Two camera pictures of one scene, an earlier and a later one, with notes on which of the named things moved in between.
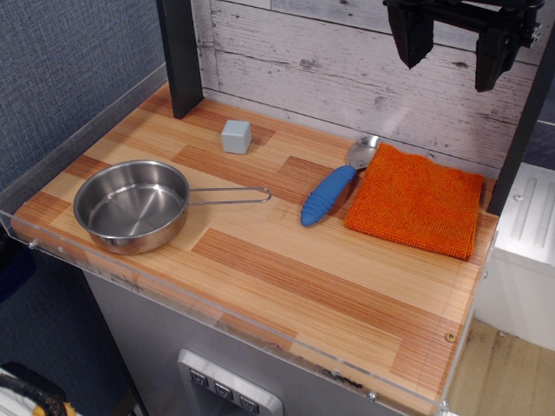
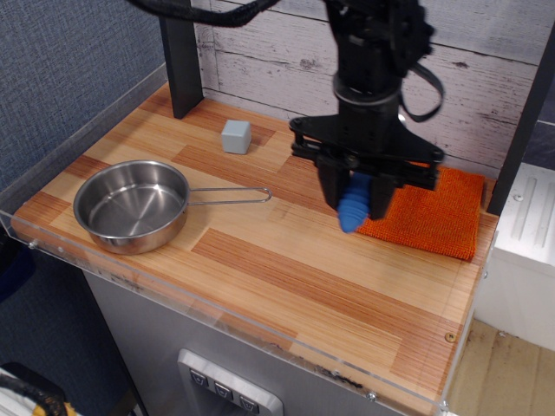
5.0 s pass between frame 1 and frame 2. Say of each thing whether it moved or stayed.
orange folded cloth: stayed
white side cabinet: stayed
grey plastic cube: stayed
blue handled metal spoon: moved
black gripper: moved
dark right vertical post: stayed
